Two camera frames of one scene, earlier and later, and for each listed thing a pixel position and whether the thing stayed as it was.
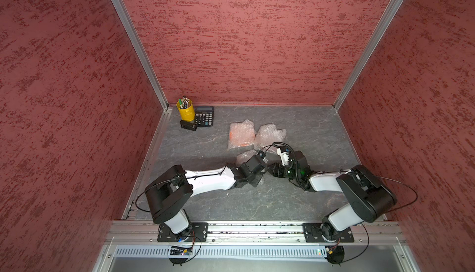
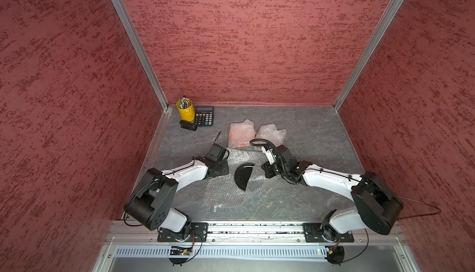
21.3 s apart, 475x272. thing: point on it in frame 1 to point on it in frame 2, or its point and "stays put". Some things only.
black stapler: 189,125 stays put
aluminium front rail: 128,233 stays put
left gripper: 256,181 to 225,169
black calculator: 204,116 stays put
